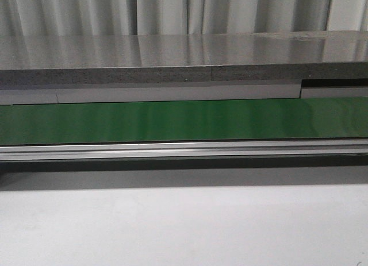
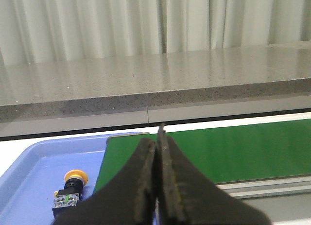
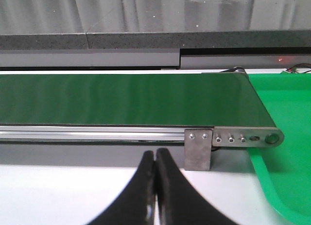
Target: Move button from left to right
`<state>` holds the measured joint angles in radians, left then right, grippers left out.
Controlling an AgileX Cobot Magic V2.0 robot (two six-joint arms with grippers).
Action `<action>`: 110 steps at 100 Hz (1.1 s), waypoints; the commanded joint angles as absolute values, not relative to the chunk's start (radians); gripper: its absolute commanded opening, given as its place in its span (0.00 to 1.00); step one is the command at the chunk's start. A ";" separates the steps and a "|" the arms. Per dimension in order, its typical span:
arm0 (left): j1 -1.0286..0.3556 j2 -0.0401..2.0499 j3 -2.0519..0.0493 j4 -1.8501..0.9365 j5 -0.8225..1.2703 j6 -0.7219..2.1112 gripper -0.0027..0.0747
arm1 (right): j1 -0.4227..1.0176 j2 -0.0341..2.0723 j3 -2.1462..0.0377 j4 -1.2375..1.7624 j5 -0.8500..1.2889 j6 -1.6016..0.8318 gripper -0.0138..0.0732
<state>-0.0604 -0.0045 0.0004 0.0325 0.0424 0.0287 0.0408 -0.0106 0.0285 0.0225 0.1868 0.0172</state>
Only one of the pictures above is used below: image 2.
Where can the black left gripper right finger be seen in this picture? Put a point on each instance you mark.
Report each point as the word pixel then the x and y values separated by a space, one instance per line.
pixel 187 197

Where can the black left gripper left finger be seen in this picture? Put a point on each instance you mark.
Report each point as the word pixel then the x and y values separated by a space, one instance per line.
pixel 127 199

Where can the green conveyor belt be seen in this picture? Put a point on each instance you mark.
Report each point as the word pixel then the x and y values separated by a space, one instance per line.
pixel 249 152

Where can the blue plastic tray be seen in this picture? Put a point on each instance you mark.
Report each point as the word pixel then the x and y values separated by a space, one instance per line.
pixel 27 187

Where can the grey stone counter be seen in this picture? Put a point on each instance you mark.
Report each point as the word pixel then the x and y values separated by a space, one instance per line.
pixel 120 91

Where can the white curtain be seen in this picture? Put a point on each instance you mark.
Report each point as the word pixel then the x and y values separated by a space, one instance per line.
pixel 37 31

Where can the aluminium conveyor frame rail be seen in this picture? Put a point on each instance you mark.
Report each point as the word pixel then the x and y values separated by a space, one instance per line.
pixel 269 187

